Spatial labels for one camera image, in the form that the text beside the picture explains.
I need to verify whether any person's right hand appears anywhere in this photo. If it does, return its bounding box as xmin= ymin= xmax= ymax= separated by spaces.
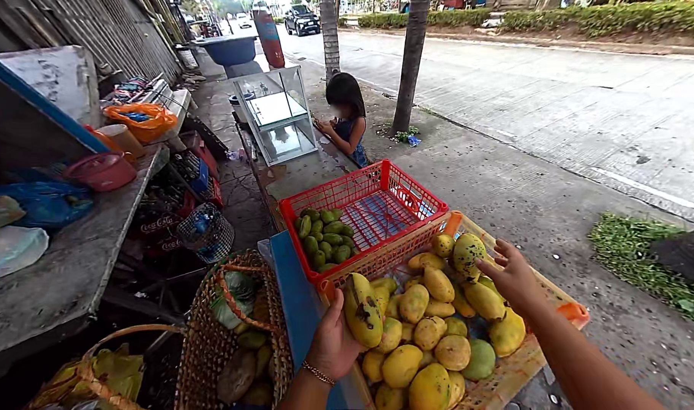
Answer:
xmin=476 ymin=238 xmax=545 ymax=314

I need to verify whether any person's left hand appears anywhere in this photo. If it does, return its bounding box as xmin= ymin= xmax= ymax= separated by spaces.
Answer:
xmin=304 ymin=287 xmax=369 ymax=382

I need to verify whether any yellow mango with black blotches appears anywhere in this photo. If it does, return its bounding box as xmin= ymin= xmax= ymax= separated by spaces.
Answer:
xmin=343 ymin=272 xmax=384 ymax=349

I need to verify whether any person's left forearm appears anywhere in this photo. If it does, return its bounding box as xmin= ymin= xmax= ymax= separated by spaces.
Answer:
xmin=275 ymin=360 xmax=335 ymax=410

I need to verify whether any blue board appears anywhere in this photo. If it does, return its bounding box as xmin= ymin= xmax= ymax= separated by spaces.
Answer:
xmin=269 ymin=230 xmax=366 ymax=410

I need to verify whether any heap of small green mangoes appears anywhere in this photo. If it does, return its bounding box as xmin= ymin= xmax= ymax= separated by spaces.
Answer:
xmin=293 ymin=207 xmax=360 ymax=273

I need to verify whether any pile of yellow mangoes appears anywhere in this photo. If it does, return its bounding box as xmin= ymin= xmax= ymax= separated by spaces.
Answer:
xmin=360 ymin=232 xmax=528 ymax=410

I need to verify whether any pale green plastic bag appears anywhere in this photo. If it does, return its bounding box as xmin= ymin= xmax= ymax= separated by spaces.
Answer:
xmin=211 ymin=271 xmax=256 ymax=330

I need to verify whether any pile of produce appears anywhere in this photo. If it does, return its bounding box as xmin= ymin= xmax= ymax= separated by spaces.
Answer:
xmin=216 ymin=290 xmax=275 ymax=407

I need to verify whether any orange plastic crate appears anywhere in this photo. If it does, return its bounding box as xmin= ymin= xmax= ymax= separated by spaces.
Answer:
xmin=319 ymin=211 xmax=591 ymax=410

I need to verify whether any large woven basket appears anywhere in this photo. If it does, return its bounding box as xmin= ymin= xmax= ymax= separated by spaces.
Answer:
xmin=175 ymin=249 xmax=294 ymax=410

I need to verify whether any long weathered bench table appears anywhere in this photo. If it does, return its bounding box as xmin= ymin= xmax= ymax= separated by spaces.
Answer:
xmin=233 ymin=108 xmax=362 ymax=231

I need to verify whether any green grass patch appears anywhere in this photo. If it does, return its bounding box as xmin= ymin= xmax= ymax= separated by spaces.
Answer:
xmin=587 ymin=212 xmax=694 ymax=328

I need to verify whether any red plastic crate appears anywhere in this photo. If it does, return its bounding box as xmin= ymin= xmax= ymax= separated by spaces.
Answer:
xmin=278 ymin=159 xmax=450 ymax=287

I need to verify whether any thick dark tree trunk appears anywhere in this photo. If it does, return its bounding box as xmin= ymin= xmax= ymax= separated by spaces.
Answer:
xmin=650 ymin=221 xmax=694 ymax=284

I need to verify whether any red bottle crate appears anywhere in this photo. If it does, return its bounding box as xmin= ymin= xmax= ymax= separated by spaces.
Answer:
xmin=135 ymin=191 xmax=196 ymax=258

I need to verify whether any blue bottle crate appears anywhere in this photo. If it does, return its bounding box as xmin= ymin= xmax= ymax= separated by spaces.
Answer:
xmin=189 ymin=158 xmax=211 ymax=194

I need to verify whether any glass display case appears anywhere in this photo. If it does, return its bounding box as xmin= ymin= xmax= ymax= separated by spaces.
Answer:
xmin=231 ymin=65 xmax=319 ymax=167

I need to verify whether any brown tree trunk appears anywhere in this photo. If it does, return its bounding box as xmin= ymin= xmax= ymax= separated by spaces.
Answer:
xmin=390 ymin=0 xmax=431 ymax=137

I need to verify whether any yellow plastic bag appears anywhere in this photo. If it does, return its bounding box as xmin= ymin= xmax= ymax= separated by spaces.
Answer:
xmin=46 ymin=343 xmax=145 ymax=410

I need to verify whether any green hedge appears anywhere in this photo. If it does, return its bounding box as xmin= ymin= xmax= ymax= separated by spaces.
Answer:
xmin=338 ymin=3 xmax=694 ymax=39

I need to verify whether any grey wooden table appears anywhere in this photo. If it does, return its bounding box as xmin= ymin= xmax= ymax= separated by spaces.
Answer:
xmin=0 ymin=142 xmax=171 ymax=394

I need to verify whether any orange plastic bag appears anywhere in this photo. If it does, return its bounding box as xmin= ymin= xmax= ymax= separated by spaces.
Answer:
xmin=103 ymin=103 xmax=178 ymax=144

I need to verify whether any pale ringed tree trunk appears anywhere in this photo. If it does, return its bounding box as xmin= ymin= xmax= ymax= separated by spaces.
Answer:
xmin=319 ymin=0 xmax=342 ymax=83

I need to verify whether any red plastic pot with lid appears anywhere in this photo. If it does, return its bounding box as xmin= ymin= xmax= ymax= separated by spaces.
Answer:
xmin=63 ymin=151 xmax=138 ymax=192

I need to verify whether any beige cylindrical container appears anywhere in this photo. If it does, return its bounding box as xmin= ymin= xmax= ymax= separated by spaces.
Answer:
xmin=95 ymin=124 xmax=146 ymax=161

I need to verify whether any red gas cylinder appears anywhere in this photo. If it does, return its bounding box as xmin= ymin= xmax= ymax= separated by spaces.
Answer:
xmin=251 ymin=7 xmax=286 ymax=69

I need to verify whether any large blue basin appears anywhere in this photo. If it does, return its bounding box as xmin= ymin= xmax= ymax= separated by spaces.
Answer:
xmin=193 ymin=36 xmax=259 ymax=67

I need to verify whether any black car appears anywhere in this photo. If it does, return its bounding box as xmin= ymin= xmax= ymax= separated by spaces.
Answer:
xmin=283 ymin=4 xmax=321 ymax=37

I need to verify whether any blue plastic bag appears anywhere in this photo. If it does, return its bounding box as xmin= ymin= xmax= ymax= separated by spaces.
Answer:
xmin=0 ymin=181 xmax=95 ymax=230

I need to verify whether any white plastic bag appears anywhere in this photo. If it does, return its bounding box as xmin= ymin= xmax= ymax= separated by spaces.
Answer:
xmin=0 ymin=225 xmax=49 ymax=284

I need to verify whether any corrugated metal fence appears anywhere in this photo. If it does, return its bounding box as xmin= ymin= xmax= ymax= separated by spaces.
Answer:
xmin=53 ymin=0 xmax=186 ymax=86

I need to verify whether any blue wooden beam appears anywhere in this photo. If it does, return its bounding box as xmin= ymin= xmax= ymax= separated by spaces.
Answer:
xmin=0 ymin=48 xmax=111 ymax=155

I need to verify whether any weathered white board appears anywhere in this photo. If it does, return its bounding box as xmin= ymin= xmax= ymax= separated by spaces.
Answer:
xmin=0 ymin=45 xmax=103 ymax=129

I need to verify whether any wicker basket with handle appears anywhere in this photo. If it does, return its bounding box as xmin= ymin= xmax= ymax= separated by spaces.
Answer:
xmin=27 ymin=323 xmax=186 ymax=410

